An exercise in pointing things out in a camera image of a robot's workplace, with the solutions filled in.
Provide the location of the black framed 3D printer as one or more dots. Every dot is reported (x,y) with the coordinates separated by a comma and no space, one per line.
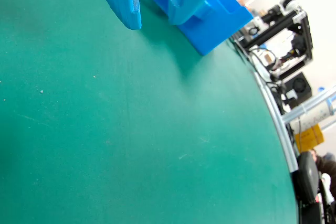
(305,37)

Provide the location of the black office chair back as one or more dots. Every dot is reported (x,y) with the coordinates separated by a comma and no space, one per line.
(308,176)

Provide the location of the yellow cardboard box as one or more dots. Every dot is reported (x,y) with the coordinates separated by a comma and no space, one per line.
(309,137)

